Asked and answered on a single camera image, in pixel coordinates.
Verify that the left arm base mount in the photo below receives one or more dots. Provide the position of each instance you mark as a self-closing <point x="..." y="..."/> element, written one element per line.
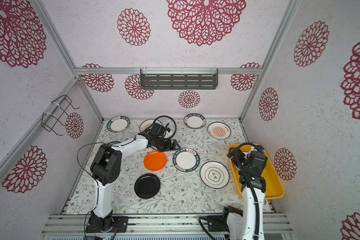
<point x="108" y="224"/>

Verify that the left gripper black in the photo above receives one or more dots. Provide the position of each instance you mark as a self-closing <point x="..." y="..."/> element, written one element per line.
<point x="168" y="146"/>

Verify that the white flower outline plate front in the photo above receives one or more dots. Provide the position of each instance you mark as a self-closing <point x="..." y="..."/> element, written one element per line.
<point x="214" y="175"/>

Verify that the black wire wall rack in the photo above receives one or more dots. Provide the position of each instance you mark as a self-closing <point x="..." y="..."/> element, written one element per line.
<point x="63" y="103"/>

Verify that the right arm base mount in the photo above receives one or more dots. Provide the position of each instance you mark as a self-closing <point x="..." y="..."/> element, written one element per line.
<point x="219" y="223"/>

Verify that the green rim plate back left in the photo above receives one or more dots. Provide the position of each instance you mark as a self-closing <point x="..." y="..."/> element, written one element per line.
<point x="118" y="124"/>

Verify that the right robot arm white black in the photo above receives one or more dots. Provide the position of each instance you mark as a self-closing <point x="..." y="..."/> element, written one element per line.
<point x="250" y="225"/>

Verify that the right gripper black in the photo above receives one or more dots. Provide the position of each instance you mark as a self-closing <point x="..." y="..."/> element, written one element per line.
<point x="240" y="156"/>

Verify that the grey wall shelf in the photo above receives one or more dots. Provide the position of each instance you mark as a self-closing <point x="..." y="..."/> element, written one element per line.
<point x="179" y="79"/>

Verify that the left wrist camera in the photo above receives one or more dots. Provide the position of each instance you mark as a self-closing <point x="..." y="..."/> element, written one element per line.
<point x="157" y="130"/>

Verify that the black plate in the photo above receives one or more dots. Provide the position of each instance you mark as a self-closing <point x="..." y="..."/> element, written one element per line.
<point x="147" y="186"/>

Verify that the aluminium front rail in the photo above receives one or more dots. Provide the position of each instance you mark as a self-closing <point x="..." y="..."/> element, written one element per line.
<point x="74" y="225"/>

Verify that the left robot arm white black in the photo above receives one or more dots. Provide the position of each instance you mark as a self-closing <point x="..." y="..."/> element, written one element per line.
<point x="106" y="166"/>

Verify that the orange plastic plate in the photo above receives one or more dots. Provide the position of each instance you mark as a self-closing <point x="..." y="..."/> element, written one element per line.
<point x="155" y="161"/>

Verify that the green rim plate back right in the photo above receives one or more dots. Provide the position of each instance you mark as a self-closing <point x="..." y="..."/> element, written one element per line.
<point x="194" y="121"/>

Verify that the yellow plastic bin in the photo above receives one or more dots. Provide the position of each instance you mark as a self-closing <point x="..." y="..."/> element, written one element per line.
<point x="274" y="187"/>

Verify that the green rim white plate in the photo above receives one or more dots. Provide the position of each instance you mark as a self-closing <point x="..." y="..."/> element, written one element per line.
<point x="186" y="160"/>

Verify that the orange sunburst plate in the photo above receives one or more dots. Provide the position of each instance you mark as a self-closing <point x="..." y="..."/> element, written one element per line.
<point x="219" y="130"/>
<point x="144" y="127"/>

